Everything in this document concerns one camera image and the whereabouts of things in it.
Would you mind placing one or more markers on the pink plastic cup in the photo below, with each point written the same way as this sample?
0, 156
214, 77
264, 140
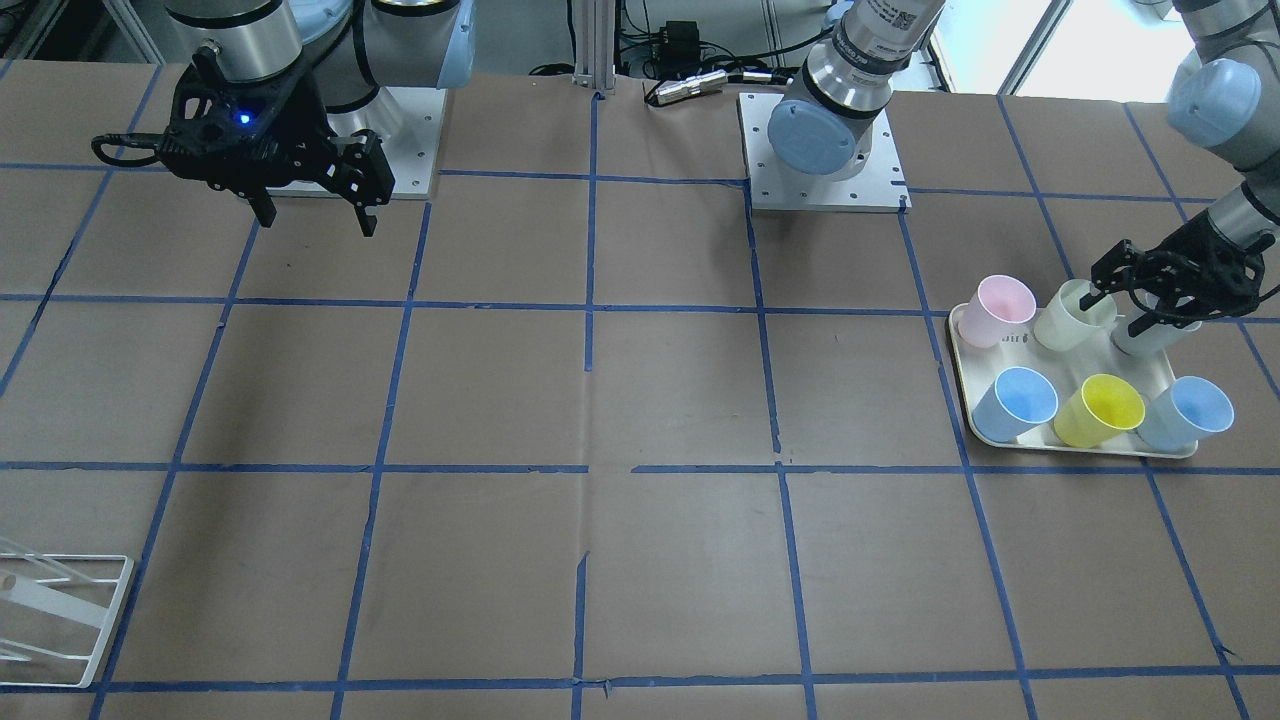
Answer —
1001, 305

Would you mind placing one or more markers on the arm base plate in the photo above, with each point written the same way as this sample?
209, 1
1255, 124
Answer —
802, 157
410, 122

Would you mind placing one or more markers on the white plastic cup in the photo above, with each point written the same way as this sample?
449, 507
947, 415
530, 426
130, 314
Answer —
1073, 316

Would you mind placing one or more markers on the blue plastic cup near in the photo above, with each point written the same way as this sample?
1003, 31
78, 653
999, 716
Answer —
1018, 400

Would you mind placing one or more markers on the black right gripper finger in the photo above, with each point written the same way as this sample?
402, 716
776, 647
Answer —
359, 172
263, 207

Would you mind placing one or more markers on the cream plastic tray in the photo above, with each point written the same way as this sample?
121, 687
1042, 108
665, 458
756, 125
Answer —
976, 369

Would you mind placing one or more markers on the aluminium frame post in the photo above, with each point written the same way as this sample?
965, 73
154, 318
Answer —
594, 42

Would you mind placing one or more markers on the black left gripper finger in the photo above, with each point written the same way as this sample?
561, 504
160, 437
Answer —
1112, 273
1145, 325

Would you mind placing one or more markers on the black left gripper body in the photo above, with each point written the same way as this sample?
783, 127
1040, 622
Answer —
1203, 249

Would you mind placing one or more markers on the silver cable connector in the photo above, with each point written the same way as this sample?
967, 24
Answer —
669, 91

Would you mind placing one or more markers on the white wire cup rack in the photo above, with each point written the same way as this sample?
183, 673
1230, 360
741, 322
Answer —
59, 613

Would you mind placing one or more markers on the yellow plastic cup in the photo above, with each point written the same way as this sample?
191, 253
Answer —
1102, 408

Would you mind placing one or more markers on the blue plastic cup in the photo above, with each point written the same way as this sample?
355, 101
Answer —
1018, 400
1190, 409

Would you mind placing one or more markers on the grey plastic cup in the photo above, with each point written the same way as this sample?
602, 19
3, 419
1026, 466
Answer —
1138, 348

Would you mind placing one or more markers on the blue plastic cup far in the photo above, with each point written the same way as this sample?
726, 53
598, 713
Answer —
1190, 409

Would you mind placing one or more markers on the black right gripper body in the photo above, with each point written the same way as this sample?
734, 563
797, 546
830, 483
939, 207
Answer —
303, 127

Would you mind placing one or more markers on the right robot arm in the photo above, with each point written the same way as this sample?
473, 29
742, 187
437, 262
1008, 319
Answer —
352, 48

